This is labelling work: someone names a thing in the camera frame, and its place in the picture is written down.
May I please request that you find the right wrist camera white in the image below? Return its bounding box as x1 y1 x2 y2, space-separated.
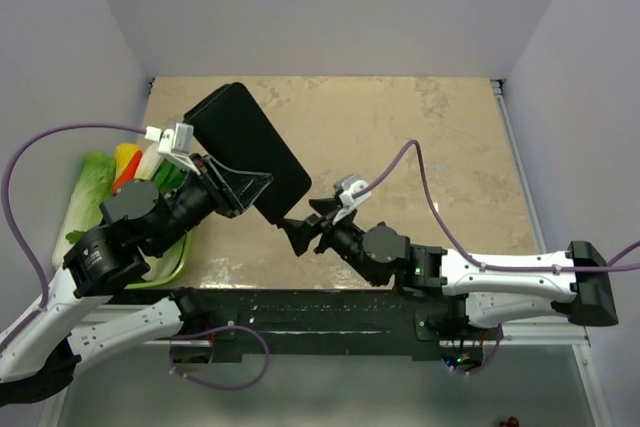
332 174 371 224

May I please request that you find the napa cabbage toy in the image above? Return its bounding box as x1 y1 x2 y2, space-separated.
52 150 116 268

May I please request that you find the aluminium frame rail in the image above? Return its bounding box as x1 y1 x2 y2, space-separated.
490 79 589 346

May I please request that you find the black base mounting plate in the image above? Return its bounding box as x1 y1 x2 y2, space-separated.
149 289 501 363

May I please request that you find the orange carrot toy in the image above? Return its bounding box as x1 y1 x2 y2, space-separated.
111 151 143 194

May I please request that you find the parsley leaf toy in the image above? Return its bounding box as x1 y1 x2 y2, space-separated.
65 230 86 244

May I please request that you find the white green leek toy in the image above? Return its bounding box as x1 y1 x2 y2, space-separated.
134 143 163 180

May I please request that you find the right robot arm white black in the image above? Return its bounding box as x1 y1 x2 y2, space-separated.
277 199 618 340

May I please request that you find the dark green bok choy toy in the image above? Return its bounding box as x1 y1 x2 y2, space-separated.
152 161 185 195

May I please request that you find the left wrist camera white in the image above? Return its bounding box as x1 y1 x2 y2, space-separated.
144 123 199 174

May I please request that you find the yellow pepper toy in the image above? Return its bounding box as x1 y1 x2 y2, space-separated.
114 143 141 180

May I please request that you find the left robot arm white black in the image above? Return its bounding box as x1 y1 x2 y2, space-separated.
1 154 273 405

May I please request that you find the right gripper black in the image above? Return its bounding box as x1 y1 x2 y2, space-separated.
278 198 382 288

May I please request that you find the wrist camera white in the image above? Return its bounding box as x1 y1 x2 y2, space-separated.
332 174 371 224
144 123 199 174

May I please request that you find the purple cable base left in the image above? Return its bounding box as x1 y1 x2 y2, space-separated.
168 324 271 391

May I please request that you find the green vegetable basket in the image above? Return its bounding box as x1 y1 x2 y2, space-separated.
125 232 193 290

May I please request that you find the black zip tool case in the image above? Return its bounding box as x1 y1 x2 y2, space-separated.
183 82 312 225

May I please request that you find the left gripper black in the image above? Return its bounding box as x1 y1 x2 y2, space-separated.
148 152 274 256

